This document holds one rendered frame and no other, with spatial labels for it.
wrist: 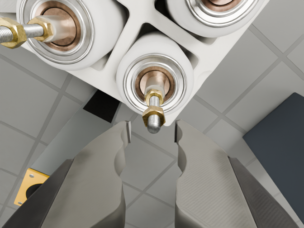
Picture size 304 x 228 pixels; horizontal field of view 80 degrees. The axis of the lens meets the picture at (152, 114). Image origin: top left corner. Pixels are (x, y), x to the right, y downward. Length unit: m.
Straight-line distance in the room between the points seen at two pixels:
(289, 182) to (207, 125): 0.23
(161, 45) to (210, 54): 0.10
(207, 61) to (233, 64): 0.22
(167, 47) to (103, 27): 0.07
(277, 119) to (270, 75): 0.12
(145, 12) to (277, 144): 0.42
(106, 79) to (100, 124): 0.09
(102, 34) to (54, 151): 0.16
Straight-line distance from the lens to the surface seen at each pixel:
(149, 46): 0.21
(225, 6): 0.22
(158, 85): 0.19
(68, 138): 0.29
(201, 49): 0.29
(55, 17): 0.21
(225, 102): 0.54
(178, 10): 0.21
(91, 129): 0.33
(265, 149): 0.55
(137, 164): 0.64
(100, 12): 0.22
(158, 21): 0.28
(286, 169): 0.50
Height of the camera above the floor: 0.46
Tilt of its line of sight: 62 degrees down
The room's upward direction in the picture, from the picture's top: 177 degrees counter-clockwise
